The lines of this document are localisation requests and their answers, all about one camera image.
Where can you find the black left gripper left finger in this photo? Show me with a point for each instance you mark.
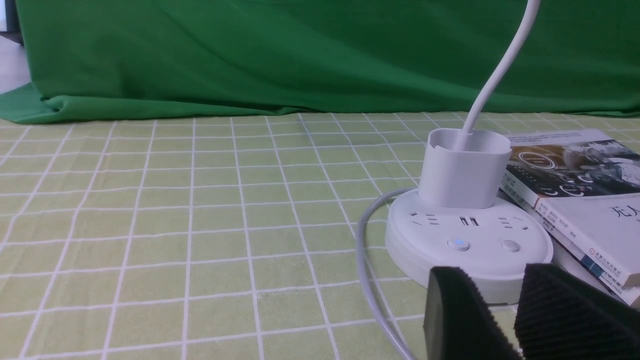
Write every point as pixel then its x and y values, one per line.
pixel 458 324

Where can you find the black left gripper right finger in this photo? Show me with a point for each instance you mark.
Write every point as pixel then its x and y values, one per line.
pixel 560 317

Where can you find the white desk lamp with sockets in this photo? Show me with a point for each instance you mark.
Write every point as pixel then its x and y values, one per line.
pixel 455 217

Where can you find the bottom thin booklet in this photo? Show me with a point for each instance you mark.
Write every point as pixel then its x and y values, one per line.
pixel 564 260

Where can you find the middle white book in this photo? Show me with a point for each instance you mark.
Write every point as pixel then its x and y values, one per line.
pixel 628 296

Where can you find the top book with car cover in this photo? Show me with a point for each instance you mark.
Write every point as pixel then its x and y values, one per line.
pixel 586 184

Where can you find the green checkered tablecloth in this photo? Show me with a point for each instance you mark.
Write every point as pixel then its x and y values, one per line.
pixel 223 238

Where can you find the green backdrop cloth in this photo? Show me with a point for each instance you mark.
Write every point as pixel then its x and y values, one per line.
pixel 152 59

